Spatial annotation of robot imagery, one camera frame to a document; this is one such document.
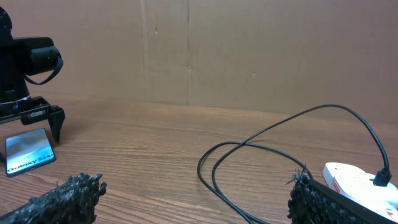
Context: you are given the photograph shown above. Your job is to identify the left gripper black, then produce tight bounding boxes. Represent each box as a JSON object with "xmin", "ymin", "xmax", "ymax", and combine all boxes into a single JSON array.
[{"xmin": 1, "ymin": 96, "xmax": 65, "ymax": 142}]

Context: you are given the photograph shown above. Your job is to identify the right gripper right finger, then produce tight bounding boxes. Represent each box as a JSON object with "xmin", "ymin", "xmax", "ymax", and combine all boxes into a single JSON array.
[{"xmin": 287, "ymin": 169, "xmax": 394, "ymax": 224}]

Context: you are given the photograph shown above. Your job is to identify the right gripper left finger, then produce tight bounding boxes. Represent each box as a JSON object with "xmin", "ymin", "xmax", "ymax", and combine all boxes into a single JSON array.
[{"xmin": 1, "ymin": 173, "xmax": 107, "ymax": 224}]

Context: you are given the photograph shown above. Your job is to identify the Samsung Galaxy smartphone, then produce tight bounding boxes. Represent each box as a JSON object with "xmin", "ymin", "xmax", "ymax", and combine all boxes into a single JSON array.
[{"xmin": 5, "ymin": 128, "xmax": 57, "ymax": 177}]

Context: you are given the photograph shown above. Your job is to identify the black USB charging cable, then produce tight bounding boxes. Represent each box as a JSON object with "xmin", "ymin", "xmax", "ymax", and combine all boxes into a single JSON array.
[{"xmin": 197, "ymin": 104, "xmax": 392, "ymax": 224}]

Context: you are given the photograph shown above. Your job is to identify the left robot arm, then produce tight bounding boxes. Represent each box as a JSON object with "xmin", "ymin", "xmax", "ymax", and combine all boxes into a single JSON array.
[{"xmin": 1, "ymin": 9, "xmax": 65, "ymax": 142}]

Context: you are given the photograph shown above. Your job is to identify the white power strip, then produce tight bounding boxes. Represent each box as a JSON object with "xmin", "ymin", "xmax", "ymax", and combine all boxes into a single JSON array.
[{"xmin": 323, "ymin": 162, "xmax": 397, "ymax": 223}]

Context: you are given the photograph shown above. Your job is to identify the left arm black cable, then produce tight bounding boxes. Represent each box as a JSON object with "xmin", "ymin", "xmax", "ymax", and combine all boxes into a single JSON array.
[{"xmin": 24, "ymin": 52, "xmax": 64, "ymax": 86}]

